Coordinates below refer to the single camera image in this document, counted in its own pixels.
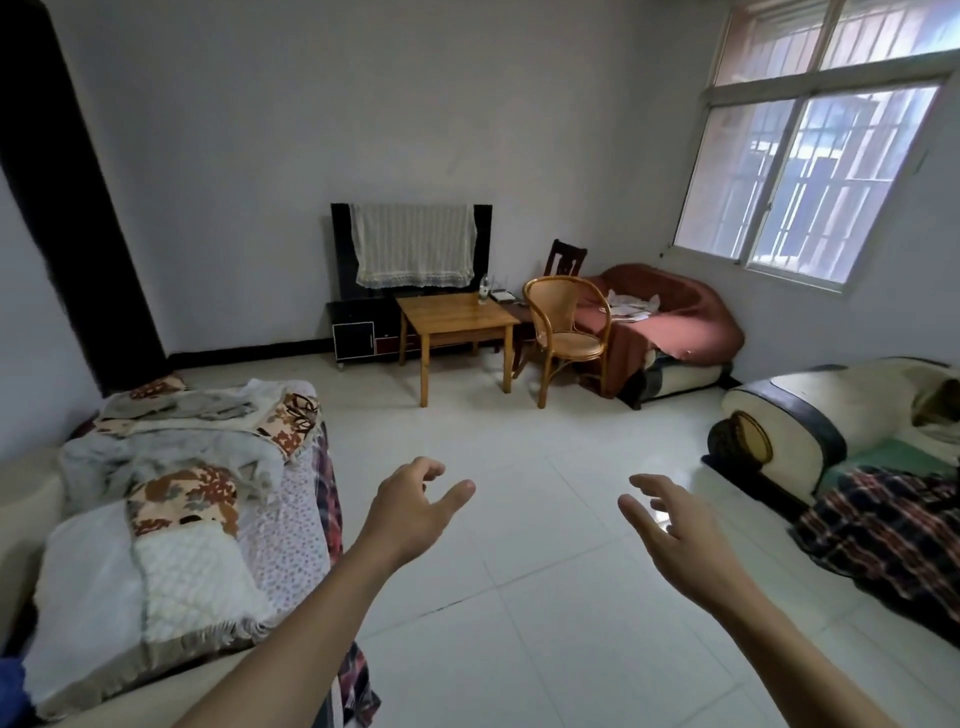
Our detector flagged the small wooden table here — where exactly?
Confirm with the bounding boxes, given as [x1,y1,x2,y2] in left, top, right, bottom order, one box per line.
[395,291,522,408]

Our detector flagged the black flat television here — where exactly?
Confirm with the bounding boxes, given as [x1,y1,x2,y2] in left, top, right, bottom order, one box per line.
[330,201,494,303]

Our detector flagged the plaid blanket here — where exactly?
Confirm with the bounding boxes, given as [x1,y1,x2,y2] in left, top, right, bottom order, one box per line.
[790,465,960,648]

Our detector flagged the white quilted cover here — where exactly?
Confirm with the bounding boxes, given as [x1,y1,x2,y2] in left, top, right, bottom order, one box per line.
[21,498,275,721]

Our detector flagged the floral patterned blanket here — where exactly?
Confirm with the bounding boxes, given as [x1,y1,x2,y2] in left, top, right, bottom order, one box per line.
[90,375,325,541]

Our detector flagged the person's left forearm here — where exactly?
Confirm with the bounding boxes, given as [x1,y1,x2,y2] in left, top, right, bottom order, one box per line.
[174,536,395,728]

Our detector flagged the green seat cushion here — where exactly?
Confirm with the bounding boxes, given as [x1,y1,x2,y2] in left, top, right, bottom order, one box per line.
[814,438,960,498]

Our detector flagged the papers on sofa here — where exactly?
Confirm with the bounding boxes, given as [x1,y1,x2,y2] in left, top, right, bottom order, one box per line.
[603,294,663,324]

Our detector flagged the red covered sofa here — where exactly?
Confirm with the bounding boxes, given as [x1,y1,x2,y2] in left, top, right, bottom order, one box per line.
[573,262,746,411]

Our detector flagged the person's left hand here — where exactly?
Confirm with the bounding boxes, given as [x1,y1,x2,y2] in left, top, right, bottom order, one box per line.
[353,456,477,573]

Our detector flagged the person's right forearm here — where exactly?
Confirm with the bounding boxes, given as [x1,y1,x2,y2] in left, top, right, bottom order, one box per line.
[701,566,901,728]

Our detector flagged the black television cabinet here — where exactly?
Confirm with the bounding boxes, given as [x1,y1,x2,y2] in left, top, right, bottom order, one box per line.
[326,288,534,372]

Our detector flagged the cream and black sofa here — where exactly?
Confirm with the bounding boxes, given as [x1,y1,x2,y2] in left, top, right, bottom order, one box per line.
[702,357,960,648]

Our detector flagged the dark wooden chair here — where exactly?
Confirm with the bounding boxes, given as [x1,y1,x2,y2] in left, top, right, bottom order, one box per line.
[543,238,589,282]

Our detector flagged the window with metal bars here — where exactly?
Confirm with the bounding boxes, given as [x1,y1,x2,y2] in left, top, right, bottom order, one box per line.
[672,0,960,294]

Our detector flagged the rattan armchair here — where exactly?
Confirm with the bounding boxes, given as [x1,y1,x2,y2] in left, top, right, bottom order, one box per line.
[511,276,615,410]

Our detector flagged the white lace cloth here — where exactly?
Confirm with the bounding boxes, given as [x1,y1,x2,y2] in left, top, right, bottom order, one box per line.
[350,201,479,291]

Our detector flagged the beige sofa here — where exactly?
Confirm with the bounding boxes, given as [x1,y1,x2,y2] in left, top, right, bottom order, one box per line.
[0,375,354,728]

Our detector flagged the dotted white sheet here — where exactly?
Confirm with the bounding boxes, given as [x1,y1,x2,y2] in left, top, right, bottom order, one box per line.
[251,378,335,624]

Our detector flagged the person's right hand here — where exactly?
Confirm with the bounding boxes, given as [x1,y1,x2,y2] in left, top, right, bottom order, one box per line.
[617,473,740,615]

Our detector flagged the grey crumpled blanket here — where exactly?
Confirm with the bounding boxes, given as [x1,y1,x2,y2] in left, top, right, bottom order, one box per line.
[58,390,290,519]

